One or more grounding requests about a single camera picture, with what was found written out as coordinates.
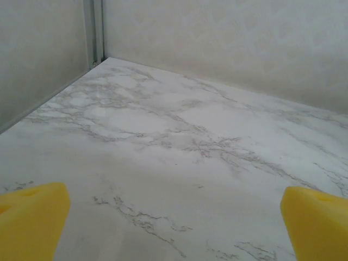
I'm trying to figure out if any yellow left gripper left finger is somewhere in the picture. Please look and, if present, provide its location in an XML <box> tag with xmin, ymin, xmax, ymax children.
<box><xmin>0</xmin><ymin>182</ymin><xmax>71</xmax><ymax>261</ymax></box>

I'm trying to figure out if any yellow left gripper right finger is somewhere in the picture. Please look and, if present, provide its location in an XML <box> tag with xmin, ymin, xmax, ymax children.
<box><xmin>280</xmin><ymin>186</ymin><xmax>348</xmax><ymax>261</ymax></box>

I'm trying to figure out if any aluminium frame post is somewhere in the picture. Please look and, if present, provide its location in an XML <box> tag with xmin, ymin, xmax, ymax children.
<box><xmin>83</xmin><ymin>0</ymin><xmax>106</xmax><ymax>69</ymax></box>

